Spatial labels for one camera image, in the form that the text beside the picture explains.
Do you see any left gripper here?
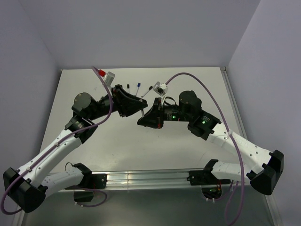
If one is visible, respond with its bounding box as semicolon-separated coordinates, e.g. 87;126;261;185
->
88;84;147;121

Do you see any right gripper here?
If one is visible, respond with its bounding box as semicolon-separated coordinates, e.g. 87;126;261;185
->
137;97;191;129

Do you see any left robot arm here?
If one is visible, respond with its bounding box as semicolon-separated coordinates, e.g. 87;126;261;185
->
0;85;148;215

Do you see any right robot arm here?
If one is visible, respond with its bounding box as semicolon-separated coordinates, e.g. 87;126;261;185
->
137;91;284;195

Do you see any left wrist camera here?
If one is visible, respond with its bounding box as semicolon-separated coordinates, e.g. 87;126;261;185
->
98;69;115;87

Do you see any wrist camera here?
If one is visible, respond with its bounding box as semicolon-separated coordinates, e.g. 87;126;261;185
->
98;69;115;87
152;81;168;105

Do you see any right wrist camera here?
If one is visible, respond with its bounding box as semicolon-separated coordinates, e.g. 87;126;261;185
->
152;81;168;105

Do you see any aluminium side rail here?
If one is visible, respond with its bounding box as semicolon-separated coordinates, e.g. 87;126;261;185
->
220;67;247;139

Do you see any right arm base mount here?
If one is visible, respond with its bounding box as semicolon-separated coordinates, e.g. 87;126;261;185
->
186;170;222;201

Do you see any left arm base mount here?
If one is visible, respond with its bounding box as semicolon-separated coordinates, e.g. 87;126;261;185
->
65;174;108;208

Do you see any aluminium front rail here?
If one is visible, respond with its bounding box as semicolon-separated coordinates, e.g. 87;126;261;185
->
22;166;270;191

